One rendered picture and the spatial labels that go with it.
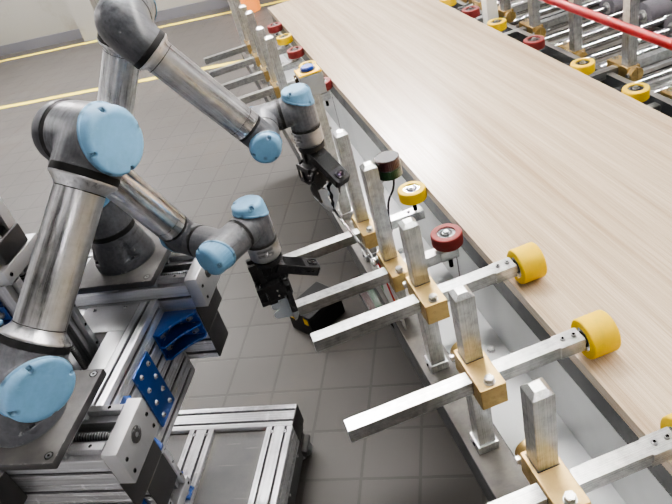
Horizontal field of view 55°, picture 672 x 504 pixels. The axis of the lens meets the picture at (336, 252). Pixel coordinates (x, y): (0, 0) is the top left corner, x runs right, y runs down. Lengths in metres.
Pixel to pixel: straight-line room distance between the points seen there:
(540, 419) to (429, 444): 1.37
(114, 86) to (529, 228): 1.03
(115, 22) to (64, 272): 0.56
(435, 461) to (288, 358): 0.81
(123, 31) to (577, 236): 1.09
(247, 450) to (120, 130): 1.35
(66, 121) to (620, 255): 1.14
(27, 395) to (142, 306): 0.60
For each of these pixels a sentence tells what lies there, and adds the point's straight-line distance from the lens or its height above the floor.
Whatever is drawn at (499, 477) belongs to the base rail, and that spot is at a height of 0.70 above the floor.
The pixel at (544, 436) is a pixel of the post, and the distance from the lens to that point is 1.01.
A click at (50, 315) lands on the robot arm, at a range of 1.14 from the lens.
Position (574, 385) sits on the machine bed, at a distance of 1.41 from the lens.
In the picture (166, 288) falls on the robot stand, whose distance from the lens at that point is 1.64.
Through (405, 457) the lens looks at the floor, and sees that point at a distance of 2.31.
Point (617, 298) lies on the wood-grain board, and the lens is 1.43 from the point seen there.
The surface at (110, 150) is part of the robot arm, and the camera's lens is 1.11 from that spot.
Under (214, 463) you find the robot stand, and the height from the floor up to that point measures 0.21.
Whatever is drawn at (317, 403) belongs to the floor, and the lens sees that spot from 2.54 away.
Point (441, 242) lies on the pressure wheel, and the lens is 1.61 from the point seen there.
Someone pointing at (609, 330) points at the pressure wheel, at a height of 0.97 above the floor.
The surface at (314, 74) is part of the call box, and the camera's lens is 1.91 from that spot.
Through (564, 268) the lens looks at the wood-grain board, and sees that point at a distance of 1.51.
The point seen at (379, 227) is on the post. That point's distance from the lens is 1.58.
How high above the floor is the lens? 1.87
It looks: 35 degrees down
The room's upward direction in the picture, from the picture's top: 16 degrees counter-clockwise
